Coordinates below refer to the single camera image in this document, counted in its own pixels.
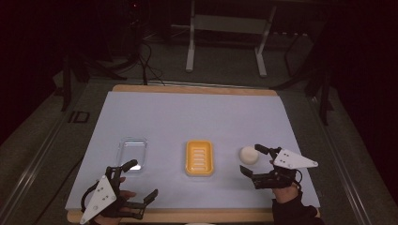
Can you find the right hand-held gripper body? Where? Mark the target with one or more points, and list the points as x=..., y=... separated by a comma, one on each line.
x=291, y=160

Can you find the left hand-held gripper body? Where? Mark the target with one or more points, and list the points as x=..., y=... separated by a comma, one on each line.
x=100, y=195

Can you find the white round soap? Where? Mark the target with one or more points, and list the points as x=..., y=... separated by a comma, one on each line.
x=248, y=155

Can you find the person's left hand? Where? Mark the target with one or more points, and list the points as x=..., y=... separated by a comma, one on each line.
x=127, y=194

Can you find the person's right hand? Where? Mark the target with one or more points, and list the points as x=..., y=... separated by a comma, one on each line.
x=286, y=193

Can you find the clear plastic soap box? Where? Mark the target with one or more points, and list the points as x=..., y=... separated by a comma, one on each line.
x=133, y=151

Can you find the yellow soap dish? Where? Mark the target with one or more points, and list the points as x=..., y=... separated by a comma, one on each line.
x=199, y=157

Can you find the black tripod stand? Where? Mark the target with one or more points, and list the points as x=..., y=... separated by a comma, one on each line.
x=324, y=93

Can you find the pale lilac table mat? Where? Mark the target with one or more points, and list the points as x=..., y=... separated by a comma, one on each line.
x=194, y=118

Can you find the dark leaning panel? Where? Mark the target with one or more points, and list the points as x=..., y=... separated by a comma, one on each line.
x=298, y=54

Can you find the black rectangular floor bracket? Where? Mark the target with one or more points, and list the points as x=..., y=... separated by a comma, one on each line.
x=79, y=116

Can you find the white metal stand frame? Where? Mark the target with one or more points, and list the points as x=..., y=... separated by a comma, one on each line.
x=230, y=25

